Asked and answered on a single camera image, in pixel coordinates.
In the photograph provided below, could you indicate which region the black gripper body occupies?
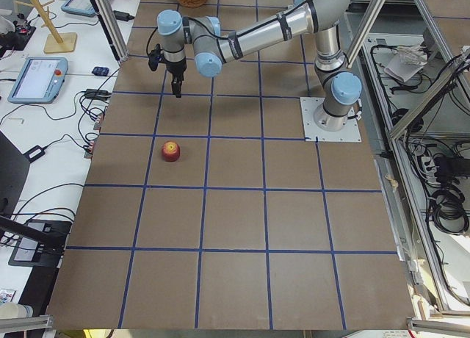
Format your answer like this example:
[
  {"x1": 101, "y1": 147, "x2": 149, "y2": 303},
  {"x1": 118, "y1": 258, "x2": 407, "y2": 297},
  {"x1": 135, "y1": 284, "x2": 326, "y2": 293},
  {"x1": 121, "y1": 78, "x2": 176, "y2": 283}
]
[{"x1": 165, "y1": 50, "x2": 187, "y2": 82}]

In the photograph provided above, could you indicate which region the red apple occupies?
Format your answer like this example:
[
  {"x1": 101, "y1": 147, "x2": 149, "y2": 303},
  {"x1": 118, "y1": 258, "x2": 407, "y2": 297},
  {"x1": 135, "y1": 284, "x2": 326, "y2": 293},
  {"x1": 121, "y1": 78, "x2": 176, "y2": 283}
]
[{"x1": 161, "y1": 141, "x2": 181, "y2": 162}]

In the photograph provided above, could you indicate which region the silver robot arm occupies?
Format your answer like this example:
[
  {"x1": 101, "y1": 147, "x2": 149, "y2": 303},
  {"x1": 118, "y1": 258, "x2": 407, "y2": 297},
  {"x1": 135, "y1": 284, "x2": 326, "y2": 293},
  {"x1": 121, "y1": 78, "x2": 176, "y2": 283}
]
[{"x1": 148, "y1": 0, "x2": 362, "y2": 132}]

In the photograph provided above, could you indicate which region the black power adapter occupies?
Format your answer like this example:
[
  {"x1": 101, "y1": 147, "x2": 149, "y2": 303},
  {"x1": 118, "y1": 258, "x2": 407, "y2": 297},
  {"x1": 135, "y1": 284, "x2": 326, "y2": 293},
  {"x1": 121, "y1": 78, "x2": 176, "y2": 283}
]
[{"x1": 113, "y1": 10, "x2": 135, "y2": 22}]

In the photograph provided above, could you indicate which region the right teach pendant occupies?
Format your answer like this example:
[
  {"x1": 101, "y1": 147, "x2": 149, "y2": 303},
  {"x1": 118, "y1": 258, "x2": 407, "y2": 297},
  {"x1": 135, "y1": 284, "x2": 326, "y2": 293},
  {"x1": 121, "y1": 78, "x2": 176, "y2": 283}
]
[{"x1": 61, "y1": 0, "x2": 98, "y2": 18}]

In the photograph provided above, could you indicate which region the teach pendant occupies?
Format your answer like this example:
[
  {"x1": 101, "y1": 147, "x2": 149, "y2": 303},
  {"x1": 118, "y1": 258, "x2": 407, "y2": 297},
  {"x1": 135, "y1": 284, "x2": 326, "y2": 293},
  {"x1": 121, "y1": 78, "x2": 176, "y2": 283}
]
[
  {"x1": 8, "y1": 57, "x2": 68, "y2": 104},
  {"x1": 61, "y1": 0, "x2": 98, "y2": 18}
]

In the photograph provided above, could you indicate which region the wooden stand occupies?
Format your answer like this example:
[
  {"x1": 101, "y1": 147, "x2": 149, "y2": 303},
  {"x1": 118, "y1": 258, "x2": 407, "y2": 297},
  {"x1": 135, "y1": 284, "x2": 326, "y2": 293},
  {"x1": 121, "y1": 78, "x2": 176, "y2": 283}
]
[{"x1": 16, "y1": 0, "x2": 78, "y2": 54}]

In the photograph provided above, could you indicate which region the left teach pendant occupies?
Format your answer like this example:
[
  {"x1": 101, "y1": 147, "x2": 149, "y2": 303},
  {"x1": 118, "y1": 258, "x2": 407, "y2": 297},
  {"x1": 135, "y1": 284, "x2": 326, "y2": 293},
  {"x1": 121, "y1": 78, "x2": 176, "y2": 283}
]
[{"x1": 8, "y1": 57, "x2": 68, "y2": 104}]

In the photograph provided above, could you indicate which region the black power brick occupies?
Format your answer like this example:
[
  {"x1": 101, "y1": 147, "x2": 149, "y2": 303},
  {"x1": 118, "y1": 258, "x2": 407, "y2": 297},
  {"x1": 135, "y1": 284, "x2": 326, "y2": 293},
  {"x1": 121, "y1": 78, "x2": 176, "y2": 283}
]
[{"x1": 23, "y1": 145, "x2": 46, "y2": 163}]

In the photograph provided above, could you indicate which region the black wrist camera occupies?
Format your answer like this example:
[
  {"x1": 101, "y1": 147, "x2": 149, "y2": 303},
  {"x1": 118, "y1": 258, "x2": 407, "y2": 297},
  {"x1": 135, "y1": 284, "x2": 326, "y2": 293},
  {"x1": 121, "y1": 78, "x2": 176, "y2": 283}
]
[{"x1": 148, "y1": 43, "x2": 162, "y2": 72}]

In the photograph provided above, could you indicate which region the aluminium frame post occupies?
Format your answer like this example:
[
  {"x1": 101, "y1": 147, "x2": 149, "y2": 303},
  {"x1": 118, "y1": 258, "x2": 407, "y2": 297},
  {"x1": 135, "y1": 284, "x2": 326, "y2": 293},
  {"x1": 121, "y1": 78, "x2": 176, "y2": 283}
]
[{"x1": 90, "y1": 0, "x2": 129, "y2": 62}]

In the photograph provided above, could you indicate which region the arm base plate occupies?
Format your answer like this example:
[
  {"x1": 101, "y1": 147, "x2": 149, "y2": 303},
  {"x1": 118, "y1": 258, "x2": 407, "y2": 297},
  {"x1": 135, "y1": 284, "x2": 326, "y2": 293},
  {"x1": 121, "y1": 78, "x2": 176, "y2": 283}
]
[{"x1": 300, "y1": 97, "x2": 362, "y2": 143}]

